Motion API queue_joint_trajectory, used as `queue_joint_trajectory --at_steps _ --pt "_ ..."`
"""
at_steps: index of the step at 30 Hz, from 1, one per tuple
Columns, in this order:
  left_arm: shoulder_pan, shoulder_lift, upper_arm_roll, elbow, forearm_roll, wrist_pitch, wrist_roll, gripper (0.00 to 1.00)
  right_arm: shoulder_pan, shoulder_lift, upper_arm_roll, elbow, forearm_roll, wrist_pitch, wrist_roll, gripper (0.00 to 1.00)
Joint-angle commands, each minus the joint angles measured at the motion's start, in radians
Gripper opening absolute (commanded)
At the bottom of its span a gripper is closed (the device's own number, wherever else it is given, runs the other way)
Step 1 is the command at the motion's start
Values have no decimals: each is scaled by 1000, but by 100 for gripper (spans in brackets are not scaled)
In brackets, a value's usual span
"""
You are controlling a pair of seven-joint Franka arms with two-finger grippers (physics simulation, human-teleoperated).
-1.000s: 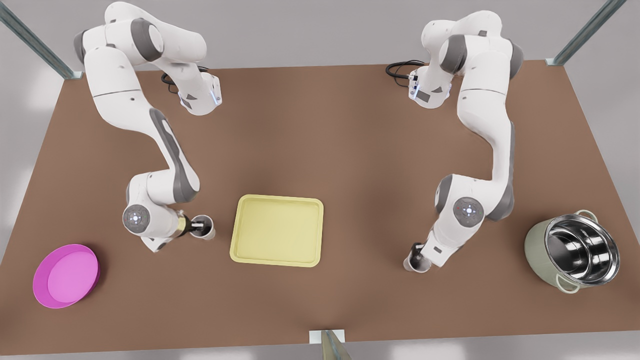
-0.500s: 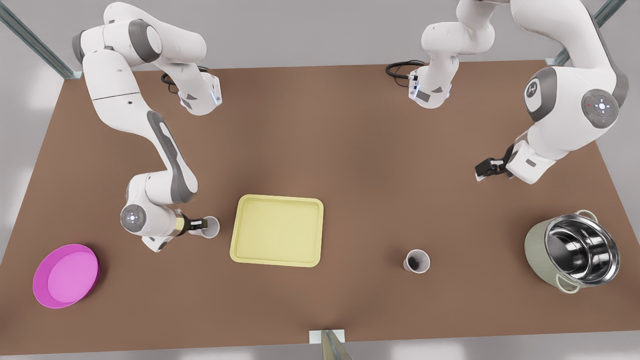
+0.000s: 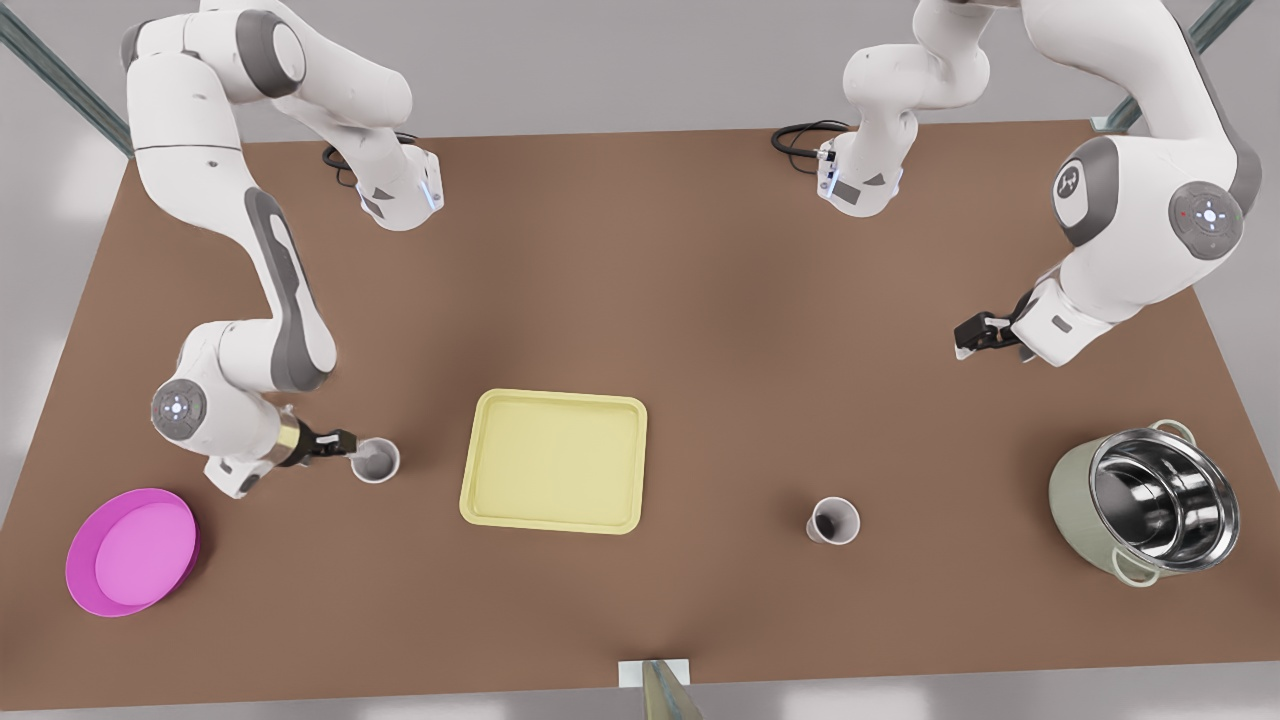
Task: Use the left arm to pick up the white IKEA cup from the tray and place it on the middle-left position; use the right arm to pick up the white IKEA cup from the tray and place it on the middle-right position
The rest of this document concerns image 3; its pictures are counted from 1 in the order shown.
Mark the white IKEA cup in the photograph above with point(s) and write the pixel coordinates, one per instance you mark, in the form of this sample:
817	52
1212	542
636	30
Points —
377	461
833	521

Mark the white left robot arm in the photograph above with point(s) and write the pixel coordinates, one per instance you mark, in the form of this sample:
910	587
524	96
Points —
1140	130

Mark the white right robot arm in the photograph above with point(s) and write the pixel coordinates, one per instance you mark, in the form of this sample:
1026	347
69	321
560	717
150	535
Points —
190	180

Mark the yellow rectangular tray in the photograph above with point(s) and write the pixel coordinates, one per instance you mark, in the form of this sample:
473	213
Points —
555	461

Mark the pink round plate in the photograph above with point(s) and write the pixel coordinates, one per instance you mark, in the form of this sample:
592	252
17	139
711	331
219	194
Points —
132	552

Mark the green steel pot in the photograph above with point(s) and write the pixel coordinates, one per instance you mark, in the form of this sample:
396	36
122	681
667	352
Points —
1150	500

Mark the silver frame post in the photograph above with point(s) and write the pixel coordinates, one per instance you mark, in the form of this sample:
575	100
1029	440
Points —
668	695
1205	30
62	82

